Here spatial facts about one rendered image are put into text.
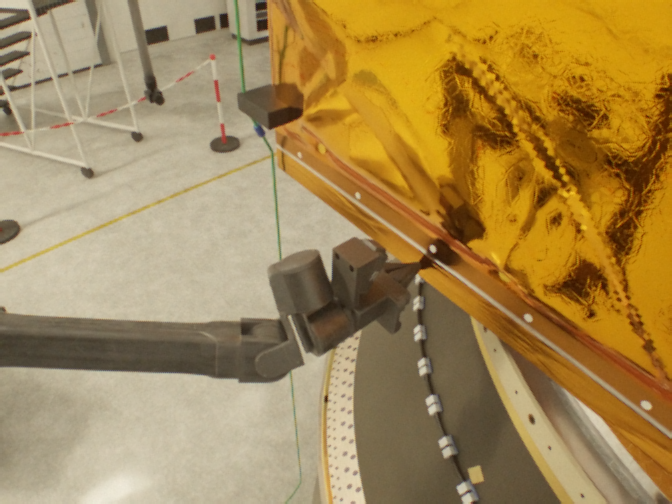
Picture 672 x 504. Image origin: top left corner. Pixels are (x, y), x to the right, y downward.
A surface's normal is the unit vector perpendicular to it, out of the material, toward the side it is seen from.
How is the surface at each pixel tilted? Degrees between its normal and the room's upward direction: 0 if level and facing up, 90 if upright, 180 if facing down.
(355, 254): 0
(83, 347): 59
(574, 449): 0
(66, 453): 0
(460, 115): 87
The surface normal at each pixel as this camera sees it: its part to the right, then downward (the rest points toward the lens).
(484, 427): -0.85, -0.22
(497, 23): -0.77, 0.40
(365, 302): 0.03, -0.73
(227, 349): 0.22, 0.19
